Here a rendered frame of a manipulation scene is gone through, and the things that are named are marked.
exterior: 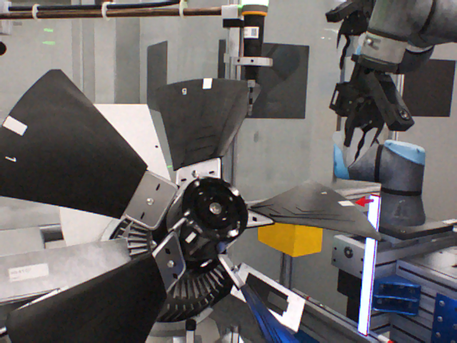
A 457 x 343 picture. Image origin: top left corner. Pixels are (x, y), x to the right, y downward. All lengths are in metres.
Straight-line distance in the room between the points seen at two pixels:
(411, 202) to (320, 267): 0.72
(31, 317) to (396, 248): 1.08
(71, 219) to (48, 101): 0.29
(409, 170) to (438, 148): 3.86
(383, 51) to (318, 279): 1.37
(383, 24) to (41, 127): 0.59
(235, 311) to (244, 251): 0.87
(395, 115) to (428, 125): 4.33
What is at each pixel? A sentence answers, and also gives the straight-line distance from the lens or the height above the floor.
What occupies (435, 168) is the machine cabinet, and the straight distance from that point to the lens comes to 5.36.
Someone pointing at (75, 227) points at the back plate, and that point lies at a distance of 1.02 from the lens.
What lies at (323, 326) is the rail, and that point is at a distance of 1.32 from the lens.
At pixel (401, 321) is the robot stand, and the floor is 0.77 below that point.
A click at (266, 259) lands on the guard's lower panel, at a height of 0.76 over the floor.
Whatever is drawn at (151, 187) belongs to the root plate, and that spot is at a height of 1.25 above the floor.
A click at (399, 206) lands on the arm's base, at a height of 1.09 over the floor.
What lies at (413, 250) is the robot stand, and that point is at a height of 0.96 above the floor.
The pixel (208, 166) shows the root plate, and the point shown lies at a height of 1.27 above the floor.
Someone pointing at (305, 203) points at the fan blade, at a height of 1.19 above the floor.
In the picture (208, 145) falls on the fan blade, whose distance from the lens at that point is 0.92.
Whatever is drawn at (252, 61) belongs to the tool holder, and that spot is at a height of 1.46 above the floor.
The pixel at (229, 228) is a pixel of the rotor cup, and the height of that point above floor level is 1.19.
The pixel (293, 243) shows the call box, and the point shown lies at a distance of 1.29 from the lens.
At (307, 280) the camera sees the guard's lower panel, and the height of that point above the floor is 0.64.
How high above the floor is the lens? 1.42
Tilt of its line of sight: 10 degrees down
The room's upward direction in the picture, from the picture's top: 2 degrees clockwise
